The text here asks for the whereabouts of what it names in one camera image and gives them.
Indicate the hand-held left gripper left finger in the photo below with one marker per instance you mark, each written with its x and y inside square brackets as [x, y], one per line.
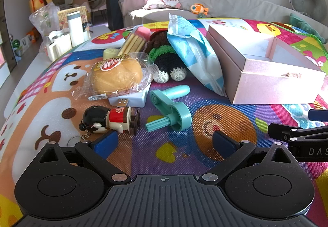
[105, 145]

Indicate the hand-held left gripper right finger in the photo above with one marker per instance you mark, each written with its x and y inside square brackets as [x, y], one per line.
[223, 145]

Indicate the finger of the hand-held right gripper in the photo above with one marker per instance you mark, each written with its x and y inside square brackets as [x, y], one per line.
[280, 130]
[318, 114]

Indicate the pink cardboard box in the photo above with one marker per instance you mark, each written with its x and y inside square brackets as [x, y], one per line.
[269, 86]

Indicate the teal hand crank toy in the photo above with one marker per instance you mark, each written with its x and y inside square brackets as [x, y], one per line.
[179, 114]

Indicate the blue white wipes packet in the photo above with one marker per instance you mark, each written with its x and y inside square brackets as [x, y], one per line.
[194, 60]

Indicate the brown green crochet doll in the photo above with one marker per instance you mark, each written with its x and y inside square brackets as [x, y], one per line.
[164, 63]

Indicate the white usb charger block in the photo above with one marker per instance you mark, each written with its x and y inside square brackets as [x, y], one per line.
[133, 102]

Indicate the colourful cartoon play mat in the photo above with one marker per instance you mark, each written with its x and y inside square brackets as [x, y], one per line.
[166, 155]

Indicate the bread bun in clear packet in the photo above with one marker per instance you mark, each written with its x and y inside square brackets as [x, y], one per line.
[117, 75]

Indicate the small yellow toy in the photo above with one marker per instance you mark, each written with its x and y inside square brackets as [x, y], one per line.
[110, 54]

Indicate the biscuit sticks packet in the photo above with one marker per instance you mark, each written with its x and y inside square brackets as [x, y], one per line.
[133, 42]

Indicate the white mug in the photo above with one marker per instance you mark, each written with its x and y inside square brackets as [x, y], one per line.
[58, 46]

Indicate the grey round cushion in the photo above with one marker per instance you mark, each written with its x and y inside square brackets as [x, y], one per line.
[307, 1]

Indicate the white thermos bottle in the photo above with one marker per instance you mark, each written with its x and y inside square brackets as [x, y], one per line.
[75, 28]

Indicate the green ball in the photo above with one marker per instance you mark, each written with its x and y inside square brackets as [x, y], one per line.
[16, 43]

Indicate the beige sofa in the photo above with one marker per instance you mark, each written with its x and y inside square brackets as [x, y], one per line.
[230, 4]

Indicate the wicker basket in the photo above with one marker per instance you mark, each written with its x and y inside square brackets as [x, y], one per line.
[64, 15]

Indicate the orange fish plush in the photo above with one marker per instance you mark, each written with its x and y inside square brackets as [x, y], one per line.
[198, 8]

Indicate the beige dining chair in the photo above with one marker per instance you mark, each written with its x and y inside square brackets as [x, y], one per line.
[98, 5]

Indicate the clear plastic bag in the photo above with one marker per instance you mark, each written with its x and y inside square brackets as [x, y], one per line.
[43, 18]

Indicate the black fish tank cabinet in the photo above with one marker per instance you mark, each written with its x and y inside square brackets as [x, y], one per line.
[114, 4]

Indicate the pink patterned blanket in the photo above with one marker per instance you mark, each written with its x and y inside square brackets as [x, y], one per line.
[161, 1]

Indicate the large yellow plush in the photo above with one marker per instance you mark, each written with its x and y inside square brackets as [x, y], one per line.
[38, 2]

